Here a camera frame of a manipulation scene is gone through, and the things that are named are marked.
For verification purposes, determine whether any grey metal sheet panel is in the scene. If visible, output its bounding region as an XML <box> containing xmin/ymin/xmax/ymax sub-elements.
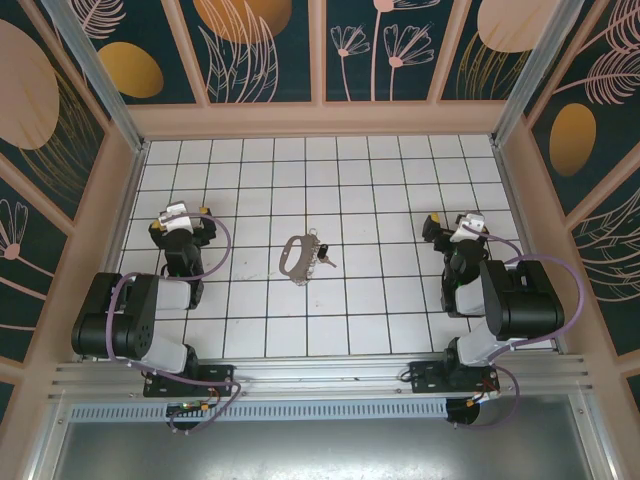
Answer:
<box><xmin>47</xmin><ymin>394</ymin><xmax>604</xmax><ymax>480</ymax></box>

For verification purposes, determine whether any grey slotted cable duct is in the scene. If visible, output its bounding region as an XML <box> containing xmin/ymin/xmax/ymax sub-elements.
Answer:
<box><xmin>64</xmin><ymin>398</ymin><xmax>449</xmax><ymax>422</ymax></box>

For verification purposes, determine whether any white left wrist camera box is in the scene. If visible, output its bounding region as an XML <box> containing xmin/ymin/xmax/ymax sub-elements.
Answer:
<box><xmin>158</xmin><ymin>200</ymin><xmax>194</xmax><ymax>234</ymax></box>

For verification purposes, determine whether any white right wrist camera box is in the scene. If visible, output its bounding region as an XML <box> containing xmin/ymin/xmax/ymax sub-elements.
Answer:
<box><xmin>451</xmin><ymin>210</ymin><xmax>487</xmax><ymax>244</ymax></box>

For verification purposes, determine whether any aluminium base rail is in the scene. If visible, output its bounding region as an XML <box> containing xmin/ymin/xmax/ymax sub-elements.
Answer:
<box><xmin>47</xmin><ymin>353</ymin><xmax>594</xmax><ymax>402</ymax></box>

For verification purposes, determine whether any metal key holder plate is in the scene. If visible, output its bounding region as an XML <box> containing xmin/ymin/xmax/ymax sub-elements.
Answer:
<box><xmin>278</xmin><ymin>228</ymin><xmax>324</xmax><ymax>289</ymax></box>

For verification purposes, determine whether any aluminium frame post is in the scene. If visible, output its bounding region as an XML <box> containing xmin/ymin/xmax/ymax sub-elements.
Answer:
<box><xmin>489</xmin><ymin>0</ymin><xmax>589</xmax><ymax>147</ymax></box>
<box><xmin>39</xmin><ymin>0</ymin><xmax>152</xmax><ymax>154</ymax></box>

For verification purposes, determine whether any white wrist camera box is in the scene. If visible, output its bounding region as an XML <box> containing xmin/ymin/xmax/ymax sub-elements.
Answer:
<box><xmin>451</xmin><ymin>210</ymin><xmax>487</xmax><ymax>244</ymax></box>
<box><xmin>158</xmin><ymin>200</ymin><xmax>194</xmax><ymax>234</ymax></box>

